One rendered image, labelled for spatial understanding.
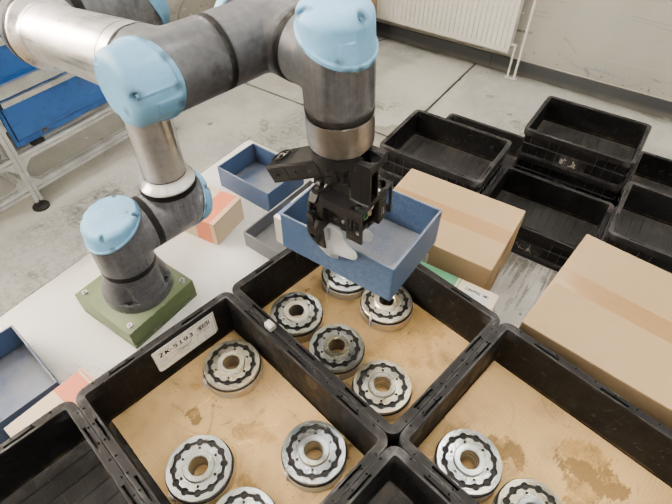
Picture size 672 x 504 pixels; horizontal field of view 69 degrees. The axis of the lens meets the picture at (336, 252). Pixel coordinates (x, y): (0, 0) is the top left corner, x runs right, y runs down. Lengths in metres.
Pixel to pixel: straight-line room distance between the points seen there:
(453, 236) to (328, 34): 0.74
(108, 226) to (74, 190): 1.85
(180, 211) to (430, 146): 1.22
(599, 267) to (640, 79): 2.61
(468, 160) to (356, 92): 1.52
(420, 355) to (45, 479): 0.66
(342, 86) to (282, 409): 0.59
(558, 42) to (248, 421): 3.18
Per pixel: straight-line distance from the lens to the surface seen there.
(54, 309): 1.34
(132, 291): 1.13
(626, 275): 1.12
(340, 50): 0.47
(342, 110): 0.50
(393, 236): 0.81
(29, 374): 1.25
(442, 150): 2.02
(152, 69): 0.47
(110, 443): 0.83
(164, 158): 1.01
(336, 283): 1.01
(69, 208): 2.78
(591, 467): 0.95
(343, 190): 0.59
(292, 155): 0.64
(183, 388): 0.95
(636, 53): 3.59
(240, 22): 0.52
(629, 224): 1.93
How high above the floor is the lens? 1.64
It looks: 47 degrees down
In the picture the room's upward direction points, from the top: straight up
